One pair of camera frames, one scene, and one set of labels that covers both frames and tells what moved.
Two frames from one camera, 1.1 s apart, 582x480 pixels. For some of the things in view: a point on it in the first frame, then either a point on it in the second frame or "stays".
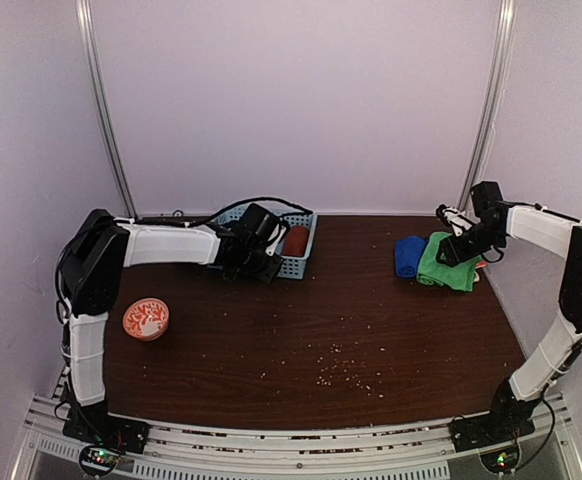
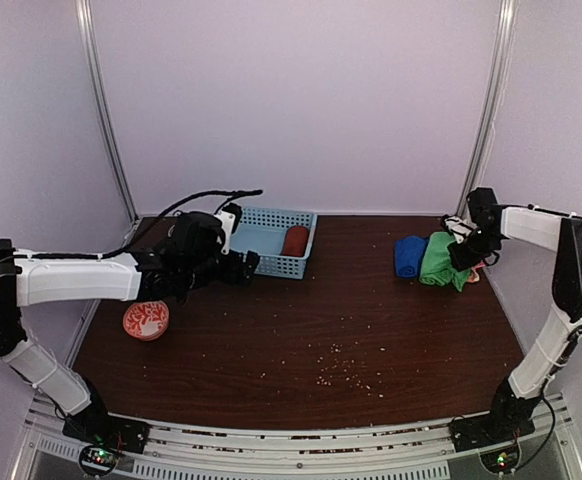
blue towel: [407, 254] stays
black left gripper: [268, 274] → [232, 274]
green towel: [435, 272] stays
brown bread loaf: [295, 242] stays
